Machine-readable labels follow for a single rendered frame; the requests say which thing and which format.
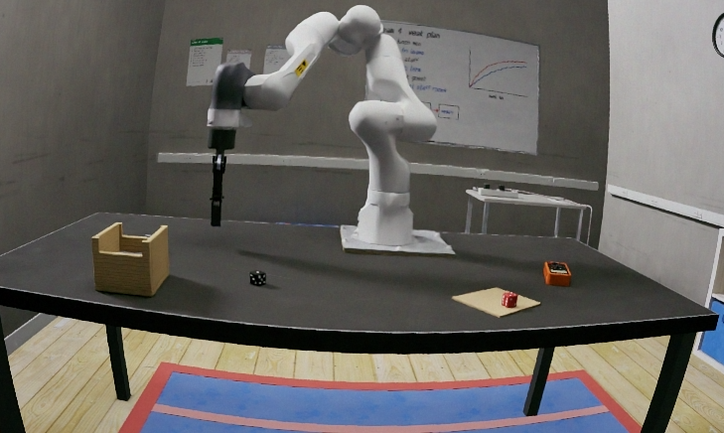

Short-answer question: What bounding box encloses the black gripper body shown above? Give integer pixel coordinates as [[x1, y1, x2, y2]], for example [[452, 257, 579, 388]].
[[208, 129, 236, 162]]

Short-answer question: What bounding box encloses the beige flat mat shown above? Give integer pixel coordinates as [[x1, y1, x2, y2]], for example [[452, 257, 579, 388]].
[[452, 287, 541, 318]]

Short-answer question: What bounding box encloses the black die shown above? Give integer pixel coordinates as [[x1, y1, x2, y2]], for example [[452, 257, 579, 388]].
[[250, 270, 266, 286]]

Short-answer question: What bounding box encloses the red die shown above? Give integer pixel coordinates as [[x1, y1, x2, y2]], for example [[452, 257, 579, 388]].
[[502, 292, 518, 308]]

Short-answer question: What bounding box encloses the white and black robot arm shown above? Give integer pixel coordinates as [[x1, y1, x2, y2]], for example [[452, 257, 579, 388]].
[[208, 5, 437, 245]]

